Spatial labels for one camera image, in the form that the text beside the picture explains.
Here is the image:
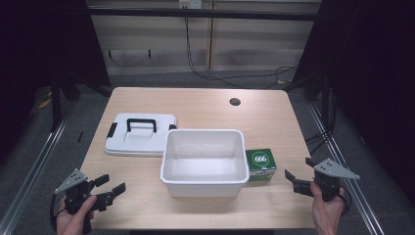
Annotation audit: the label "person's right hand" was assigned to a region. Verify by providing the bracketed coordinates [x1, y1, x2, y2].
[309, 181, 346, 235]

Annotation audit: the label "black floor cables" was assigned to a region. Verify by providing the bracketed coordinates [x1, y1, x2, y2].
[304, 87, 339, 156]

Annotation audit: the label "white plastic storage box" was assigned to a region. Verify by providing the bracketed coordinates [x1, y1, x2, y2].
[160, 128, 251, 199]

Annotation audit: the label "black wall cable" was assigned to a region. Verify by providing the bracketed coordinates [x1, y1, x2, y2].
[184, 17, 299, 90]

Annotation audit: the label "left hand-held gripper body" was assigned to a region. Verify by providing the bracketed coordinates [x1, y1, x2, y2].
[54, 167, 115, 235]

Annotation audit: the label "green cardboard box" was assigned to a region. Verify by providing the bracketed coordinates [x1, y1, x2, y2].
[245, 148, 278, 182]

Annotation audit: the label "white wall socket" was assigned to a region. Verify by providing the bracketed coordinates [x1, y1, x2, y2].
[178, 0, 204, 10]

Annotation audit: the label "metal floor rail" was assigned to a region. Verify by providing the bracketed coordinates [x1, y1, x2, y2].
[307, 102, 387, 235]
[0, 109, 76, 235]

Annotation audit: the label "white lid with black handle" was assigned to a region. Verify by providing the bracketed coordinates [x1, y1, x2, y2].
[104, 113, 178, 158]

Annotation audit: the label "dark curtain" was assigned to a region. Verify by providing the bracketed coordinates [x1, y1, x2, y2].
[292, 0, 415, 200]
[0, 0, 112, 165]

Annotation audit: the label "black horizontal metal bar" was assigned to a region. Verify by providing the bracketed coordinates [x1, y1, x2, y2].
[87, 7, 319, 23]

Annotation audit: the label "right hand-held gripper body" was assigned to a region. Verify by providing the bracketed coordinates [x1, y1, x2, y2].
[293, 158, 361, 203]

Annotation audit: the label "black metal stand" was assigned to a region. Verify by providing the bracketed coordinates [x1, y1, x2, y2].
[49, 70, 82, 133]

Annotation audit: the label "person's left hand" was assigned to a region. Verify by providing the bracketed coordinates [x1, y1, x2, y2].
[55, 194, 98, 235]

